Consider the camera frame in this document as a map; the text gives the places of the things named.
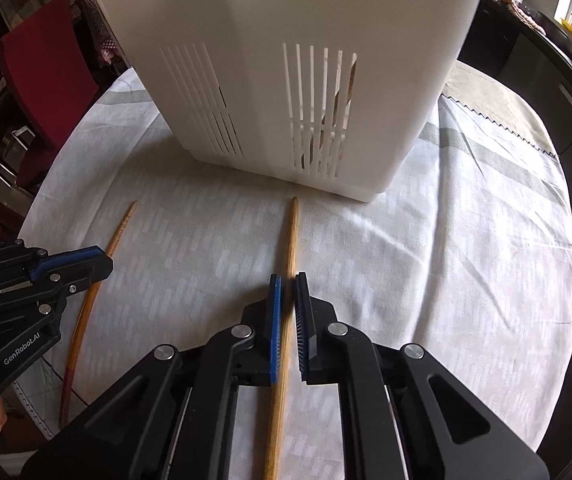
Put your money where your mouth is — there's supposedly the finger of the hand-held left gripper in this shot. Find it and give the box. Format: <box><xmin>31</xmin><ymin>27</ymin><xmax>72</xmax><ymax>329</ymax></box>
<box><xmin>36</xmin><ymin>255</ymin><xmax>115</xmax><ymax>314</ymax></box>
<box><xmin>14</xmin><ymin>242</ymin><xmax>104</xmax><ymax>282</ymax></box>

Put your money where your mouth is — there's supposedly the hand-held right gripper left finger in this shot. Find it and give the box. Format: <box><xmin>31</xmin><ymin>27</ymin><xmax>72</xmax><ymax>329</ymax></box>
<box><xmin>18</xmin><ymin>274</ymin><xmax>283</xmax><ymax>480</ymax></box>

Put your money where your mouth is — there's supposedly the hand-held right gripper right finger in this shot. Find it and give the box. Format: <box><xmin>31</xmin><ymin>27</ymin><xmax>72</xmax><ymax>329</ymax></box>
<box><xmin>293</xmin><ymin>272</ymin><xmax>550</xmax><ymax>480</ymax></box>

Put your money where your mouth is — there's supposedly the brown red-ended chopstick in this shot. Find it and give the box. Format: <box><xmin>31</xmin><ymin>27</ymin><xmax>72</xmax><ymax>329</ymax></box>
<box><xmin>58</xmin><ymin>201</ymin><xmax>139</xmax><ymax>431</ymax></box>

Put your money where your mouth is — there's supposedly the light bamboo chopstick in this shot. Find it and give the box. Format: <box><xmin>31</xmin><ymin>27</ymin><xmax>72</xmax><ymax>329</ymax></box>
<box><xmin>264</xmin><ymin>196</ymin><xmax>301</xmax><ymax>480</ymax></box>

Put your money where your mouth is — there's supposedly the long wooden chopstick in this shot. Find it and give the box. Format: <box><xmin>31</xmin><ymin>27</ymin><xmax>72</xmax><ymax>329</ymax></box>
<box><xmin>303</xmin><ymin>55</ymin><xmax>359</xmax><ymax>168</ymax></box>

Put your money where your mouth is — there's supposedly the white slotted utensil holder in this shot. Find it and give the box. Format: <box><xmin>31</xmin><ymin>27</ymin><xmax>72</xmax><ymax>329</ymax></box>
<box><xmin>73</xmin><ymin>0</ymin><xmax>490</xmax><ymax>204</ymax></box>

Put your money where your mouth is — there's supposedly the pale striped tablecloth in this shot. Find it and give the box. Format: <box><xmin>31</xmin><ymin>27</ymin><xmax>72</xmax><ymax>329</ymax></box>
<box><xmin>16</xmin><ymin>59</ymin><xmax>572</xmax><ymax>480</ymax></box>

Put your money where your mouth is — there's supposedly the red upholstered wooden chair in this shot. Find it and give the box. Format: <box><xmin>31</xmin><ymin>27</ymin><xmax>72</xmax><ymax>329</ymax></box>
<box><xmin>0</xmin><ymin>0</ymin><xmax>102</xmax><ymax>194</ymax></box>

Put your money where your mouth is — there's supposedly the red checked cloth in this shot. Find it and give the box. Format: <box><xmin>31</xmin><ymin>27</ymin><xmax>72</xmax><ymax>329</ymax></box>
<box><xmin>72</xmin><ymin>0</ymin><xmax>127</xmax><ymax>69</ymax></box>

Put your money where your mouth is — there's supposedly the pink cloth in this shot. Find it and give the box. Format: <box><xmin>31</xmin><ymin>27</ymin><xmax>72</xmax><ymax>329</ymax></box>
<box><xmin>497</xmin><ymin>0</ymin><xmax>548</xmax><ymax>37</ymax></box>

